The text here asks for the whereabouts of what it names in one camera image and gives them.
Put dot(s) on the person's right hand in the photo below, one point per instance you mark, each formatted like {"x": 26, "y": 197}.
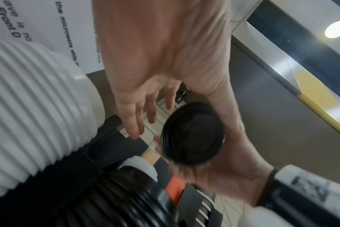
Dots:
{"x": 228, "y": 175}

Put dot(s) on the person's left hand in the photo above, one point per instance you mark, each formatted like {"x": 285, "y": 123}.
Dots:
{"x": 164, "y": 44}

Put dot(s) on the round black cup lid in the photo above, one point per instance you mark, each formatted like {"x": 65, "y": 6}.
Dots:
{"x": 193, "y": 135}

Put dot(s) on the orange packet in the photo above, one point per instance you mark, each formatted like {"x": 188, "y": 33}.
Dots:
{"x": 175, "y": 186}

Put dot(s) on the black lid organizer rack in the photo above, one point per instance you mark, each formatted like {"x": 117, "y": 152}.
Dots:
{"x": 119, "y": 146}

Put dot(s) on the stack of black ribbed lids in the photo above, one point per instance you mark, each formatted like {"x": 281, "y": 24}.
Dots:
{"x": 114, "y": 204}

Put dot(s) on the white printed paper sign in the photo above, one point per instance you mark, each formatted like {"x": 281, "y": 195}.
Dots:
{"x": 46, "y": 24}

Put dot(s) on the round ceiling light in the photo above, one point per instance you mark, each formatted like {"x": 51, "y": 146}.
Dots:
{"x": 337, "y": 29}

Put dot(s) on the black wrist camera device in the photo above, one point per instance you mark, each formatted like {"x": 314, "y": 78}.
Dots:
{"x": 304, "y": 195}

